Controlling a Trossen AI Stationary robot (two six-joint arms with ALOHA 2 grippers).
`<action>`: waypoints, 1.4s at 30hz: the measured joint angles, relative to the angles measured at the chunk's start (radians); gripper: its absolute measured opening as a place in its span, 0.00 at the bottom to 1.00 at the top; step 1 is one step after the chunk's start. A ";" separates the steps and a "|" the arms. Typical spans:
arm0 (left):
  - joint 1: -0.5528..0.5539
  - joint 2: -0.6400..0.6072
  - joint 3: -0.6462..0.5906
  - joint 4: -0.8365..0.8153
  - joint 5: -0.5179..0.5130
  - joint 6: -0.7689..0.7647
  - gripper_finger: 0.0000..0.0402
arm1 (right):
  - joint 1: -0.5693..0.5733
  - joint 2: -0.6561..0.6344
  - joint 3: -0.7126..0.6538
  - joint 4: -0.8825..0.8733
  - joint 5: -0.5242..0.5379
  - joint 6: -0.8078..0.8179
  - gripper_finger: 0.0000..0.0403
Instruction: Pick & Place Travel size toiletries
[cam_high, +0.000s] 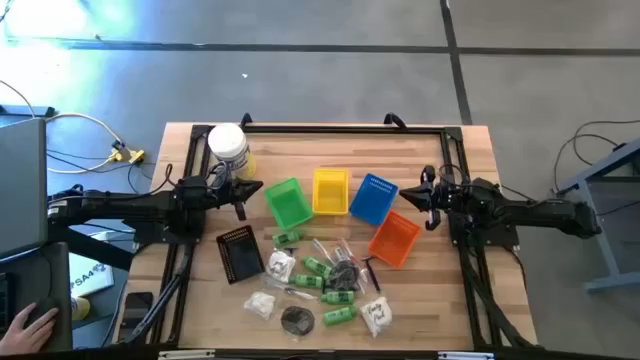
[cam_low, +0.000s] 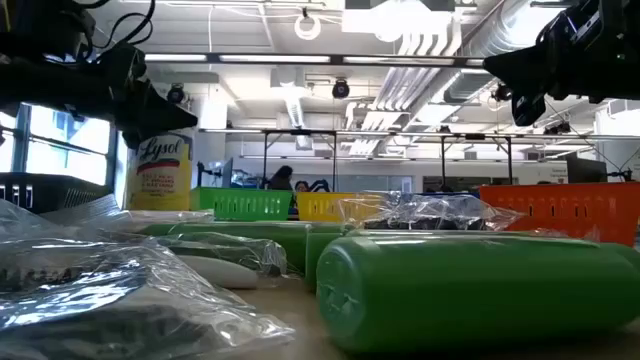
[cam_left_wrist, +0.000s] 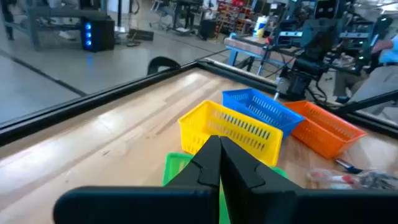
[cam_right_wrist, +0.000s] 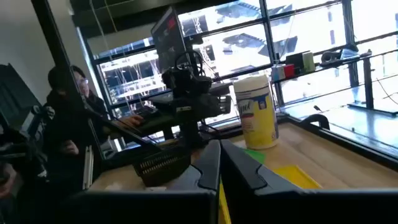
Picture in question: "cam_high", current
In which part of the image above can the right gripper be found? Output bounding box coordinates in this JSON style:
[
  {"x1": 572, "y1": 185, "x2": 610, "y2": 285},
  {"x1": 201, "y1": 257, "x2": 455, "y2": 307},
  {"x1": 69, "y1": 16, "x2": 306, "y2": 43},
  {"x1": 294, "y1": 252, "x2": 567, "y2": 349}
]
[{"x1": 399, "y1": 166, "x2": 471, "y2": 231}]

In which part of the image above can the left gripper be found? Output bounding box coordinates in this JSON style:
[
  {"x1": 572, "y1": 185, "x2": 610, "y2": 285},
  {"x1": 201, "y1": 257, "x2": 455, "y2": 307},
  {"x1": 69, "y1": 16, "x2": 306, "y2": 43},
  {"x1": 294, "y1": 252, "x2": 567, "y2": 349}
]
[{"x1": 202, "y1": 174, "x2": 265, "y2": 222}]

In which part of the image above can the small green shampoo bottle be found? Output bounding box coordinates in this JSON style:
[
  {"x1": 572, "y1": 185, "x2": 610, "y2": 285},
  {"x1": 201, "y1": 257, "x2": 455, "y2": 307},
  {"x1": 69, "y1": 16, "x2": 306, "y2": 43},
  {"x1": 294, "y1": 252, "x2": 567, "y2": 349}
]
[
  {"x1": 272, "y1": 229, "x2": 303, "y2": 247},
  {"x1": 320, "y1": 290, "x2": 356, "y2": 306},
  {"x1": 301, "y1": 256, "x2": 333, "y2": 279},
  {"x1": 288, "y1": 273, "x2": 325, "y2": 290},
  {"x1": 322, "y1": 305, "x2": 359, "y2": 327}
]

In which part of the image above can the white cotton swabs bag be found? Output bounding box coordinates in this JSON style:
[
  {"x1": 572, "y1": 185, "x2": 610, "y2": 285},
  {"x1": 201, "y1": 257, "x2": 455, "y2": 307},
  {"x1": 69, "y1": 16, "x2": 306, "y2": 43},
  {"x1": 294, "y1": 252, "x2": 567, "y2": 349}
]
[{"x1": 265, "y1": 249, "x2": 297, "y2": 284}]

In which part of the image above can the white cotton balls bag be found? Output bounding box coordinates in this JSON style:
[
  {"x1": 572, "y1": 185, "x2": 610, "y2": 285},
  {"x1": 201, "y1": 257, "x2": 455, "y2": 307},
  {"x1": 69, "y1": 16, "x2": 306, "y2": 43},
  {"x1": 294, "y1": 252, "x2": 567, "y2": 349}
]
[{"x1": 243, "y1": 291, "x2": 277, "y2": 321}]

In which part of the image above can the white vanity pack bag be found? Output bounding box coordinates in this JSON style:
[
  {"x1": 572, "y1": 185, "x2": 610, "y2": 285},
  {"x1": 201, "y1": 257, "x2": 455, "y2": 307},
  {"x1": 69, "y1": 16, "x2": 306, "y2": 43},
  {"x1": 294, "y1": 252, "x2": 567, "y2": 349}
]
[{"x1": 358, "y1": 296, "x2": 394, "y2": 338}]

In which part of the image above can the black hair ties bag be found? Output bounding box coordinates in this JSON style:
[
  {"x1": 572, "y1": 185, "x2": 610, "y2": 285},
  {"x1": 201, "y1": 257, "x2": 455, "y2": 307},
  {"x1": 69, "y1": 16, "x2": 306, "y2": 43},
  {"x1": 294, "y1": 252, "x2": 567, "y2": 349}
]
[
  {"x1": 324, "y1": 259, "x2": 361, "y2": 294},
  {"x1": 279, "y1": 305, "x2": 317, "y2": 339}
]

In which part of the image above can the green plastic basket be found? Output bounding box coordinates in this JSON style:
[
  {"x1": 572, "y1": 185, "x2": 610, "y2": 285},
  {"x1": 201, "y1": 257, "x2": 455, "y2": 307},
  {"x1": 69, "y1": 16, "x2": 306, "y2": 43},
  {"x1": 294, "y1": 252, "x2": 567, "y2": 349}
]
[{"x1": 263, "y1": 177, "x2": 315, "y2": 230}]

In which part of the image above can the blue plastic basket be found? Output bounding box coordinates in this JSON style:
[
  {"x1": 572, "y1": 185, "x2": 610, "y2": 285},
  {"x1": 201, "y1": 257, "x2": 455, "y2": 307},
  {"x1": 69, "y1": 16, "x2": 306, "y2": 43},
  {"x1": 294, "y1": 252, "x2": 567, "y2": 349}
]
[{"x1": 348, "y1": 173, "x2": 400, "y2": 227}]

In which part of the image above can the Lysol wipes canister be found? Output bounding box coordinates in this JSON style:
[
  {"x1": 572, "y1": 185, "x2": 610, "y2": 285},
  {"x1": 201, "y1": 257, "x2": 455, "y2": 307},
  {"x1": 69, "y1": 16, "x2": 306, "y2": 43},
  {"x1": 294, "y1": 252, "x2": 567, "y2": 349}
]
[{"x1": 207, "y1": 122, "x2": 257, "y2": 181}]

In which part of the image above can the orange plastic basket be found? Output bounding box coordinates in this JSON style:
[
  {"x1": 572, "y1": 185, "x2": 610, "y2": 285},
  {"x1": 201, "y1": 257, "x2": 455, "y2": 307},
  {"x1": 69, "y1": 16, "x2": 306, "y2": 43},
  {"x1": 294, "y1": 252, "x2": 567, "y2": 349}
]
[{"x1": 367, "y1": 210, "x2": 423, "y2": 269}]

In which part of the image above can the black plastic basket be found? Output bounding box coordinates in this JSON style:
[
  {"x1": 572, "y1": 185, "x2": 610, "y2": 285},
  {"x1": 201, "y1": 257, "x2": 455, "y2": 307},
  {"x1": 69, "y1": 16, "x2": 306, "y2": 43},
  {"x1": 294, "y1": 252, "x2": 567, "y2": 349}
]
[{"x1": 215, "y1": 224, "x2": 266, "y2": 285}]

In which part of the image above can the yellow plastic basket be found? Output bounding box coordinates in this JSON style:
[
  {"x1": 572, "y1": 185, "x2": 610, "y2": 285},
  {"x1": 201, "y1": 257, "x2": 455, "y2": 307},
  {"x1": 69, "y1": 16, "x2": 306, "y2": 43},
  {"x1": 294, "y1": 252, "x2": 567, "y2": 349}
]
[{"x1": 311, "y1": 168, "x2": 350, "y2": 216}]

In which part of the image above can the blue-grey metal table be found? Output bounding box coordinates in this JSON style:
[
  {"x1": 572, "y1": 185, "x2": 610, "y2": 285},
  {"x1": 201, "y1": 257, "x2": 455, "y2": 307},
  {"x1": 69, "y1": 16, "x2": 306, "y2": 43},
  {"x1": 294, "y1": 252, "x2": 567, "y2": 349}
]
[{"x1": 557, "y1": 137, "x2": 640, "y2": 294}]

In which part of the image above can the black desk surface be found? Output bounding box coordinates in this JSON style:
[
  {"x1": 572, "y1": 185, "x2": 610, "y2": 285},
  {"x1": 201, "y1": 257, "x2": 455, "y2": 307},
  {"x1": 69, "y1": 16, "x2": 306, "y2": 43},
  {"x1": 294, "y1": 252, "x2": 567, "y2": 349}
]
[{"x1": 0, "y1": 242, "x2": 74, "y2": 351}]

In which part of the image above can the grey laptop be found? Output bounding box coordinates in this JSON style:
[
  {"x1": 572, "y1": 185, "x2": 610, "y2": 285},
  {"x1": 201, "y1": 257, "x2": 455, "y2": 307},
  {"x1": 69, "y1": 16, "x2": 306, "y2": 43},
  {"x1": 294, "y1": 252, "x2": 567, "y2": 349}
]
[{"x1": 0, "y1": 118, "x2": 49, "y2": 261}]

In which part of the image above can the black computer mouse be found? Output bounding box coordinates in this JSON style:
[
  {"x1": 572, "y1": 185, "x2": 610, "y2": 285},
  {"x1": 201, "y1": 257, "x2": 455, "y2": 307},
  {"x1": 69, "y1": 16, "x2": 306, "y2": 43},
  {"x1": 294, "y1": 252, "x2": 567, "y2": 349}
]
[{"x1": 27, "y1": 297, "x2": 59, "y2": 326}]

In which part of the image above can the person's hand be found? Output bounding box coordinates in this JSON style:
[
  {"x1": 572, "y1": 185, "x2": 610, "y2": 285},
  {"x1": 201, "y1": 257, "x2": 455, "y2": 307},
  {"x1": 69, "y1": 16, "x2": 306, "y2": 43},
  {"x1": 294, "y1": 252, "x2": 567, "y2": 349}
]
[{"x1": 0, "y1": 301, "x2": 60, "y2": 356}]

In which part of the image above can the black keyboard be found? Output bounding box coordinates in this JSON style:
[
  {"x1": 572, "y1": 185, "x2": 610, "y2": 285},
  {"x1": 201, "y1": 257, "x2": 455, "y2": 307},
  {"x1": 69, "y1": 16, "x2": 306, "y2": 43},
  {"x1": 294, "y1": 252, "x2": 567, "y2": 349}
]
[{"x1": 0, "y1": 272, "x2": 15, "y2": 331}]

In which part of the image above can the black aluminium rig frame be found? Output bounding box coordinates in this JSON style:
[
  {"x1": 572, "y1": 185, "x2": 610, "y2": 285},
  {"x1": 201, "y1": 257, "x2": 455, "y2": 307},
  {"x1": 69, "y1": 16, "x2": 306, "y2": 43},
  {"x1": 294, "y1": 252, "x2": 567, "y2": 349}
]
[{"x1": 113, "y1": 123, "x2": 539, "y2": 351}]

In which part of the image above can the yellow cable connector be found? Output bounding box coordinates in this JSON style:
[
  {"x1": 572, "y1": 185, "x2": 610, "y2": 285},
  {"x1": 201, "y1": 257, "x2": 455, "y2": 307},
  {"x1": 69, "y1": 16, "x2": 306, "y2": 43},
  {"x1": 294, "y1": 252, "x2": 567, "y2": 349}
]
[{"x1": 108, "y1": 144, "x2": 147, "y2": 165}]

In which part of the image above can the black floor cable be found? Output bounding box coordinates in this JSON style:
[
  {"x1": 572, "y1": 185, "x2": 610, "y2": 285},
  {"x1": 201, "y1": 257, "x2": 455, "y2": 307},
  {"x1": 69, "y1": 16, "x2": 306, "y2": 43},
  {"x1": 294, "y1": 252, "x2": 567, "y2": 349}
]
[{"x1": 552, "y1": 118, "x2": 640, "y2": 194}]

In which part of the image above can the silver metal bracket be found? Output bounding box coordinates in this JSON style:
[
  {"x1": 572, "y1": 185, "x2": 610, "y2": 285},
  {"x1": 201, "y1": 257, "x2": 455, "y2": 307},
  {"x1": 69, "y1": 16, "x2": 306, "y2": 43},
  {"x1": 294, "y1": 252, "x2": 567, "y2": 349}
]
[
  {"x1": 438, "y1": 351, "x2": 496, "y2": 360},
  {"x1": 158, "y1": 349, "x2": 216, "y2": 360}
]

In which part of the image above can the white cable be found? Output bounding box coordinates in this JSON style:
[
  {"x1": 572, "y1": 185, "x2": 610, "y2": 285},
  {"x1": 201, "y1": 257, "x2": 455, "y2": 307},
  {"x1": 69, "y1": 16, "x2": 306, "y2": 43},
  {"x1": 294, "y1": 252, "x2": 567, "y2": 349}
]
[{"x1": 0, "y1": 79, "x2": 125, "y2": 175}]

